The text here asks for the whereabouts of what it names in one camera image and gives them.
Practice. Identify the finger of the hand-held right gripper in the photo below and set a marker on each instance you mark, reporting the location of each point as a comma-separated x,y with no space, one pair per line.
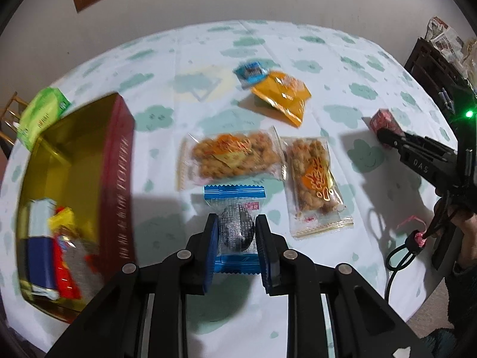
428,143
389,140

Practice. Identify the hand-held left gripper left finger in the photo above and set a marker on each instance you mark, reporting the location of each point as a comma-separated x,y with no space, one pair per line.
210,253

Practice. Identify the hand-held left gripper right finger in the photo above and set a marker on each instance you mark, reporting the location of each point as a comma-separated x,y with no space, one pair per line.
266,253

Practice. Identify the pink candy box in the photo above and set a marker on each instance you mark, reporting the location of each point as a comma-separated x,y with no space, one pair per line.
385,119

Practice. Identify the blue-edged clear egg packet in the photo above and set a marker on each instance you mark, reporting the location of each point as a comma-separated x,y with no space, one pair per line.
236,227

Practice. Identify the narrow clear peanut packet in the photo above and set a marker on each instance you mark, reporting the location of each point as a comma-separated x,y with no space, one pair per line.
315,179

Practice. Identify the large clear peanut packet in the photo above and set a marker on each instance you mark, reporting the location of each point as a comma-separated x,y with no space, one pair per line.
231,154

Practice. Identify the orange snack packet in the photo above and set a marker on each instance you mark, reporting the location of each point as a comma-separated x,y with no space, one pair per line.
281,95

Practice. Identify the red tin box gold inside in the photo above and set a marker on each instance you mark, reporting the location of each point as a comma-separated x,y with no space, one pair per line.
115,179

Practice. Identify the black sesame bar packet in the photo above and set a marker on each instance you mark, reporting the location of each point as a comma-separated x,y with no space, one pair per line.
82,268

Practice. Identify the red snack packet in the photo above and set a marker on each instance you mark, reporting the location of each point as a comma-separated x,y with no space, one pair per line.
65,279

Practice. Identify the yellow candy packet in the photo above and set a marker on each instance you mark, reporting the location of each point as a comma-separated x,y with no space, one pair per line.
61,218

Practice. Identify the small blue snack packet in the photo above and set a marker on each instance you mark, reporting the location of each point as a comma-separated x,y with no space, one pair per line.
251,71

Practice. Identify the blue and white biscuit pack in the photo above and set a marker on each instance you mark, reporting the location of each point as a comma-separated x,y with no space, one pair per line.
37,253

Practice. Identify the person's right hand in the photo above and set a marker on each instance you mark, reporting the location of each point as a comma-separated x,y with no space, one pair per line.
468,235

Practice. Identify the dark wooden furniture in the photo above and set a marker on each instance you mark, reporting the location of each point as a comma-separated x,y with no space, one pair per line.
432,67

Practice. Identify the newspaper bundle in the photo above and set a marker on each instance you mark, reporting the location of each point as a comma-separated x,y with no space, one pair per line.
447,37

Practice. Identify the green tissue pack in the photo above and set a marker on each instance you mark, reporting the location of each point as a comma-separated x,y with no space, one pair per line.
41,113

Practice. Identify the wooden chair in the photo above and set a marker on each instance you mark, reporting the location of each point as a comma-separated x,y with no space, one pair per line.
9,113

